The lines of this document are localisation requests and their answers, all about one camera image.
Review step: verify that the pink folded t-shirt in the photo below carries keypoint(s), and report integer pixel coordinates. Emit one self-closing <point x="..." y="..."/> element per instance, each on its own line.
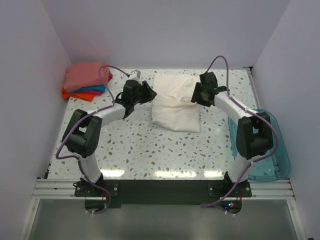
<point x="85" y="74"/>

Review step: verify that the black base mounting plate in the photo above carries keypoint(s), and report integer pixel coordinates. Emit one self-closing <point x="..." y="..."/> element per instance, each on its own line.
<point x="107" y="202"/>

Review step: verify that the orange folded t-shirt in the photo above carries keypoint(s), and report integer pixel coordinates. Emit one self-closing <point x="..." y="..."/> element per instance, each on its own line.
<point x="82" y="95"/>

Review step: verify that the aluminium frame rail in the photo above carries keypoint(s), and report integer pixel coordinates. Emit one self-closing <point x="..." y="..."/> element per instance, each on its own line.
<point x="73" y="188"/>

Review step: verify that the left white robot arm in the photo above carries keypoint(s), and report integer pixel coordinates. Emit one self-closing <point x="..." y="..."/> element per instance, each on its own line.
<point x="81" y="137"/>

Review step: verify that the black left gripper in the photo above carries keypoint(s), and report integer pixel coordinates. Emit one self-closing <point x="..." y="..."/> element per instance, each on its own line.
<point x="149" y="93"/>

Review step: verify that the blue folded t-shirt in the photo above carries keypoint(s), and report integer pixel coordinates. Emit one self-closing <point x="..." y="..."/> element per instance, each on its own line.
<point x="90" y="88"/>

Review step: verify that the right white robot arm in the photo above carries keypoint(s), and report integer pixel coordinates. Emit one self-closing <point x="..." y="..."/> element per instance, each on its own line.
<point x="254" y="136"/>

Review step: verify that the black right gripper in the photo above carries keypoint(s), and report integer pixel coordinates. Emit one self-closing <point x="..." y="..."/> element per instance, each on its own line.
<point x="195" y="96"/>

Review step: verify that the white t-shirt with red print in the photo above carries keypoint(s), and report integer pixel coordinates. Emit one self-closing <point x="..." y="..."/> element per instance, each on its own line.
<point x="172" y="108"/>

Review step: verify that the teal translucent plastic bin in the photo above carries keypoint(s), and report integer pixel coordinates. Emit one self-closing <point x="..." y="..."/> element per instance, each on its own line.
<point x="276" y="167"/>

